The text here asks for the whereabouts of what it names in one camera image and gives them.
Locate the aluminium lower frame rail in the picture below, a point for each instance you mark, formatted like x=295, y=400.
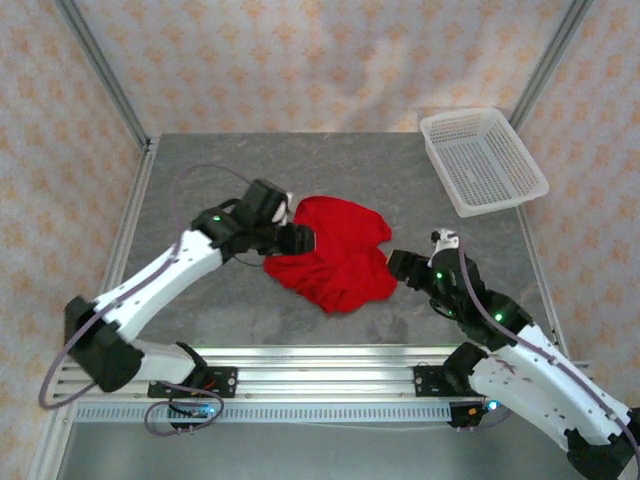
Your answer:
x=47, y=450

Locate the small controller circuit board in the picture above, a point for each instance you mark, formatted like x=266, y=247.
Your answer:
x=492, y=405
x=197, y=412

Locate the aluminium base rail beam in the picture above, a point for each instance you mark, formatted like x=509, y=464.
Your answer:
x=325, y=380

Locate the aluminium table edge rail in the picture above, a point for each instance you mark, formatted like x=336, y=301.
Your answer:
x=131, y=215
x=540, y=270

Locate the white plastic mesh basket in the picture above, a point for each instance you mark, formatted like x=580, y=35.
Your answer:
x=480, y=165

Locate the aluminium frame post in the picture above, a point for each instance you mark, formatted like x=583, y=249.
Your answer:
x=550, y=60
x=108, y=75

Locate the red t-shirt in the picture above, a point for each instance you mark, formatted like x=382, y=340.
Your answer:
x=340, y=250

